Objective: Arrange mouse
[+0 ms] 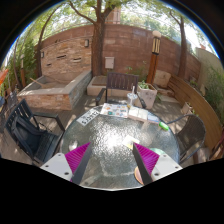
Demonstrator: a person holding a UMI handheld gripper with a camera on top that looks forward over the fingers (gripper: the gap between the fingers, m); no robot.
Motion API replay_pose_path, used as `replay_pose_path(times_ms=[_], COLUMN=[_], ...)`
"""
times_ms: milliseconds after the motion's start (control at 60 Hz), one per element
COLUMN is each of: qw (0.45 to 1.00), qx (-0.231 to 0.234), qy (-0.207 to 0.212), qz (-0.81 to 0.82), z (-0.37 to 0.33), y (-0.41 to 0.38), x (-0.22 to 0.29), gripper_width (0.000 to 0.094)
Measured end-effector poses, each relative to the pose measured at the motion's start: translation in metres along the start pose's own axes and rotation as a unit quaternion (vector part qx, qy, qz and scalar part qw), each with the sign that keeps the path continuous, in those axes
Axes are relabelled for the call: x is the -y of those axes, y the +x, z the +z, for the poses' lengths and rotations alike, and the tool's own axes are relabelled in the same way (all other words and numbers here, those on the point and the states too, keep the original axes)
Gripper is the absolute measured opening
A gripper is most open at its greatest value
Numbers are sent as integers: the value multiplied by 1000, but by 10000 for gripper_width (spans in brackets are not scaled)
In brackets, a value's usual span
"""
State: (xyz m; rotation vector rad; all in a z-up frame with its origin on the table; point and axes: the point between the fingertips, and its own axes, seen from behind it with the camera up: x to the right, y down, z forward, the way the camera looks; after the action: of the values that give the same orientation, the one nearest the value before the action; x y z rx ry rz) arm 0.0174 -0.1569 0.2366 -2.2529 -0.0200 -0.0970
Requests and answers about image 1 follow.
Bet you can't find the open white book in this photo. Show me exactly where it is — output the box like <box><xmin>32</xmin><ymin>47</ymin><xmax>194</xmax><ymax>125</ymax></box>
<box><xmin>128</xmin><ymin>106</ymin><xmax>159</xmax><ymax>123</ymax></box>

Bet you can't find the round glass patio table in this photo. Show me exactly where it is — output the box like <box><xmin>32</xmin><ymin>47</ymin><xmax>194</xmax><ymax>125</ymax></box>
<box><xmin>60</xmin><ymin>106</ymin><xmax>177</xmax><ymax>190</ymax></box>

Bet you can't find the white wall box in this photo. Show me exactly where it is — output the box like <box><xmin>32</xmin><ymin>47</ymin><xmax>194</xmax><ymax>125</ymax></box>
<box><xmin>105</xmin><ymin>57</ymin><xmax>114</xmax><ymax>69</ymax></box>

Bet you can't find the curved wooden bench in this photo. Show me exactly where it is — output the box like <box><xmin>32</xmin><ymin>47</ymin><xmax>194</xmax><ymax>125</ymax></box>
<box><xmin>168</xmin><ymin>75</ymin><xmax>222</xmax><ymax>150</ymax></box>

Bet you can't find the wooden lamp post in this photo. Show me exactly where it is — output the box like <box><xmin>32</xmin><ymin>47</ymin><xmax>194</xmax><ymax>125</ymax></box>
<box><xmin>147</xmin><ymin>30</ymin><xmax>161</xmax><ymax>84</ymax></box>

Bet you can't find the white paper card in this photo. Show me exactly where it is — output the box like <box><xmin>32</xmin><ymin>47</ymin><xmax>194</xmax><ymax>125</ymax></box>
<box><xmin>122</xmin><ymin>135</ymin><xmax>140</xmax><ymax>149</ymax></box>

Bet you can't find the dark slatted chair behind table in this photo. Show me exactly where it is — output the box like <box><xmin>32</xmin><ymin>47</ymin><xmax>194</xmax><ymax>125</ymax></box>
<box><xmin>95</xmin><ymin>72</ymin><xmax>146</xmax><ymax>109</ymax></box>

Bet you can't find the square stone planter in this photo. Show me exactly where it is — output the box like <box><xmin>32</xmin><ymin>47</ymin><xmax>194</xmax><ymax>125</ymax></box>
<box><xmin>135</xmin><ymin>82</ymin><xmax>157</xmax><ymax>109</ymax></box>

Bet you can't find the central tree trunk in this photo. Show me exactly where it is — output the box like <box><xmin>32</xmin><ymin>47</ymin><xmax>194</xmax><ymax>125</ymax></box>
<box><xmin>68</xmin><ymin>0</ymin><xmax>116</xmax><ymax>76</ymax></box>

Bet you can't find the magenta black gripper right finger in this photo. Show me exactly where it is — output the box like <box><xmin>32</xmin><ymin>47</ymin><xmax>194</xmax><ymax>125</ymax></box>
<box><xmin>133</xmin><ymin>143</ymin><xmax>159</xmax><ymax>185</ymax></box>

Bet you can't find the green bottle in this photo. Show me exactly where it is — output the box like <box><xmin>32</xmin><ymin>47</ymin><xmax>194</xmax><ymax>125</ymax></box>
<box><xmin>159</xmin><ymin>122</ymin><xmax>169</xmax><ymax>131</ymax></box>

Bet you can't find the stone raised planter bed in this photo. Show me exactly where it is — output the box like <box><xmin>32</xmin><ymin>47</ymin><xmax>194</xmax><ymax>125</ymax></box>
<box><xmin>17</xmin><ymin>71</ymin><xmax>92</xmax><ymax>110</ymax></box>

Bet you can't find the black plastic armchair left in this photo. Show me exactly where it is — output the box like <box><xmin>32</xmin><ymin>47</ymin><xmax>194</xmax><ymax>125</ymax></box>
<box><xmin>5</xmin><ymin>99</ymin><xmax>65</xmax><ymax>164</ymax></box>

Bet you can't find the clear plastic cup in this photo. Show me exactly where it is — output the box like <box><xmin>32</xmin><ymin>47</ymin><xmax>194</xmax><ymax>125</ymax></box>
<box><xmin>127</xmin><ymin>88</ymin><xmax>137</xmax><ymax>108</ymax></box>

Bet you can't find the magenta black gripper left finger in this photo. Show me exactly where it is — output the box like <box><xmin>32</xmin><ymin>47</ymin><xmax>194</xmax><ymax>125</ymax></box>
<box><xmin>65</xmin><ymin>143</ymin><xmax>92</xmax><ymax>185</ymax></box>

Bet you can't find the dark mesh chair right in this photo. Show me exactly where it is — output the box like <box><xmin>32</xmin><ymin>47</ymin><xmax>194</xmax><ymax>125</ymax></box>
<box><xmin>167</xmin><ymin>114</ymin><xmax>206</xmax><ymax>164</ymax></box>

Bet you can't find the colourful picture book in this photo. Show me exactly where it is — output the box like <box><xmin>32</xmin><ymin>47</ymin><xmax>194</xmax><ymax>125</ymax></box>
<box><xmin>101</xmin><ymin>103</ymin><xmax>128</xmax><ymax>118</ymax></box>

